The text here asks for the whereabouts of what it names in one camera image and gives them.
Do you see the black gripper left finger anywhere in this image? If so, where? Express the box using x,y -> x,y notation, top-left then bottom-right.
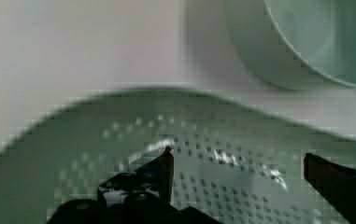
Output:
97,146 -> 174,206

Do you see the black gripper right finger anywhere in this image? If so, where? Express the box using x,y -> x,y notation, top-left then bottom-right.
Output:
304,153 -> 356,224

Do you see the green plastic strainer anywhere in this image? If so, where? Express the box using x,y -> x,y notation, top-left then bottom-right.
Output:
0,89 -> 356,224

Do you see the green mug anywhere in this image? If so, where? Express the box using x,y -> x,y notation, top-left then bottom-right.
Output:
225,0 -> 356,91

